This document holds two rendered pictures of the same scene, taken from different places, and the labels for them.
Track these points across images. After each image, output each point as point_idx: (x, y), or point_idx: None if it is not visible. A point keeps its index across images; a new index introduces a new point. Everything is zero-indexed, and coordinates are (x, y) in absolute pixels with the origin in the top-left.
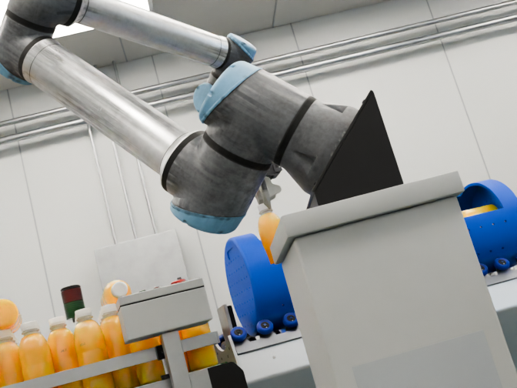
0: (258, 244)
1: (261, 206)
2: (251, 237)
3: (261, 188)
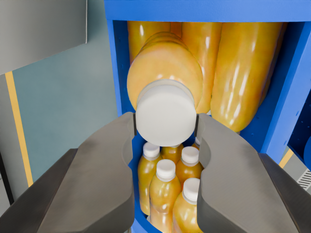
0: (115, 10)
1: (144, 97)
2: (142, 3)
3: (83, 158)
